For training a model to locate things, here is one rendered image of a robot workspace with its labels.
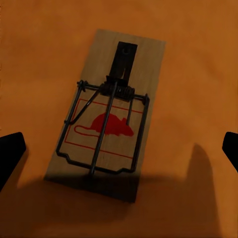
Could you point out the mousetrap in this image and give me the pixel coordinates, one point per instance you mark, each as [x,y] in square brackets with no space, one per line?
[102,142]

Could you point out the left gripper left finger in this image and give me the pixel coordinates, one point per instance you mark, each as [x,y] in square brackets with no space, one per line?
[12,147]

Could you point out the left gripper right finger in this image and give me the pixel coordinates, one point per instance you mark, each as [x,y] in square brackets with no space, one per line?
[230,148]

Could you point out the cabinet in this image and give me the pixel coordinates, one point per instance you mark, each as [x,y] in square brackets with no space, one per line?
[188,188]

